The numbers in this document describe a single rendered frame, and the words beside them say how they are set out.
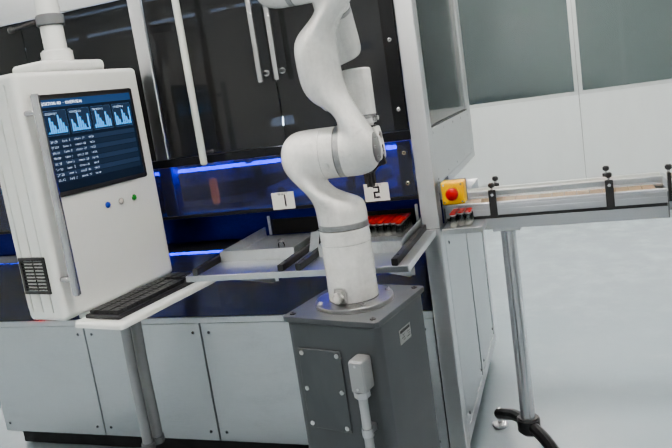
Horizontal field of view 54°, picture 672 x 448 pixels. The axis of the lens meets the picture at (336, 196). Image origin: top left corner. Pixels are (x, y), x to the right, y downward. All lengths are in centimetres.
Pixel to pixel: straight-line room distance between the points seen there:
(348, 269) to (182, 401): 141
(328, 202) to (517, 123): 528
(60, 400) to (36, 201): 127
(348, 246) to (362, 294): 12
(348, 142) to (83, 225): 103
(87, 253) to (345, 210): 99
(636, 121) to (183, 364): 505
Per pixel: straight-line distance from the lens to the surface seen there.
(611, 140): 672
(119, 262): 231
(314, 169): 151
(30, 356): 319
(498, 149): 674
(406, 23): 212
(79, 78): 226
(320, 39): 147
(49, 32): 232
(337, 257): 153
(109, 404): 301
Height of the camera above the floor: 136
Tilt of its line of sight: 9 degrees down
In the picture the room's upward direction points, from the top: 8 degrees counter-clockwise
